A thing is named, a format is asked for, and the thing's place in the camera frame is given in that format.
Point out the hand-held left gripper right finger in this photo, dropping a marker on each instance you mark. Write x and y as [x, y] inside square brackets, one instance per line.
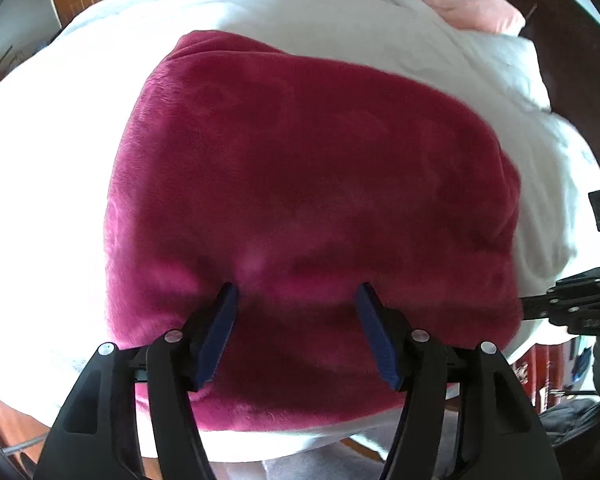
[377, 340]

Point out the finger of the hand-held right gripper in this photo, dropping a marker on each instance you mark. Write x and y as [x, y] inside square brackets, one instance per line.
[575, 295]

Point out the dark wooden headboard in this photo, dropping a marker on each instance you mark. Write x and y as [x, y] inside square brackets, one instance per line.
[570, 50]

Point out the white bed duvet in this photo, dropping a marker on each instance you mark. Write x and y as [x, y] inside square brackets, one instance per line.
[55, 185]

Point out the magenta fleece blanket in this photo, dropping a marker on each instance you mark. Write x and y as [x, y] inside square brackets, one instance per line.
[305, 185]

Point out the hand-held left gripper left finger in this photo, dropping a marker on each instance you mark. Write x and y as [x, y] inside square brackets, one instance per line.
[217, 335]

